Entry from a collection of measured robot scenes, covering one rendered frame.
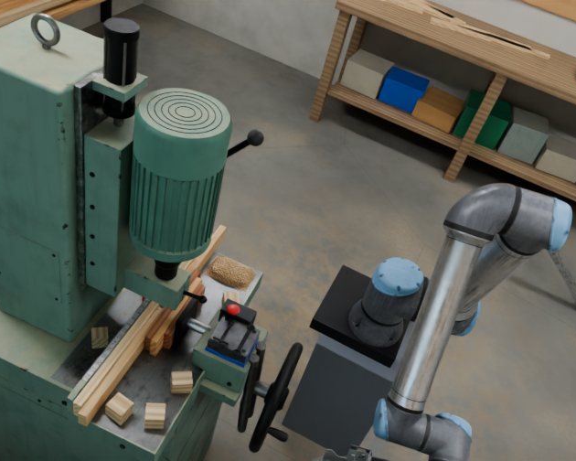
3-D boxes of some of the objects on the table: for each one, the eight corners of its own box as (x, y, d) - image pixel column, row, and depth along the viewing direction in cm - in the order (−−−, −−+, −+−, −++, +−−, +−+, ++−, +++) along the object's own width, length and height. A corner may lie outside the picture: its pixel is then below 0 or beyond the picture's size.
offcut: (170, 393, 130) (172, 385, 127) (170, 380, 132) (171, 371, 130) (191, 392, 131) (193, 384, 129) (189, 380, 134) (191, 370, 131)
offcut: (133, 412, 125) (133, 402, 122) (120, 425, 122) (121, 416, 119) (118, 402, 126) (118, 391, 123) (105, 414, 123) (105, 404, 120)
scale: (86, 381, 121) (86, 380, 121) (81, 379, 122) (81, 379, 122) (196, 241, 159) (196, 241, 159) (191, 240, 159) (191, 240, 159)
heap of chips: (245, 292, 157) (247, 285, 155) (204, 273, 158) (206, 266, 156) (257, 273, 163) (259, 265, 161) (218, 254, 165) (218, 248, 163)
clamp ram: (199, 357, 138) (204, 334, 132) (172, 344, 139) (176, 320, 133) (216, 330, 145) (221, 307, 139) (189, 318, 146) (193, 294, 140)
